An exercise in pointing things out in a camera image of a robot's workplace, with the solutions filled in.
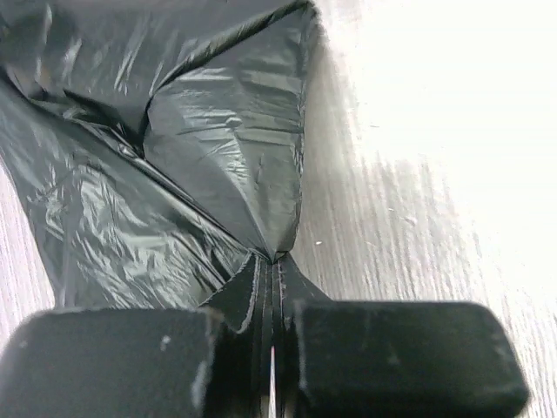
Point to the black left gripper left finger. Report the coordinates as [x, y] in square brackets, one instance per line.
[209, 361]

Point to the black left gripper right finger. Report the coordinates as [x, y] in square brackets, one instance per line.
[385, 358]

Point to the black trash bag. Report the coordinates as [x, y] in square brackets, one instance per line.
[155, 146]

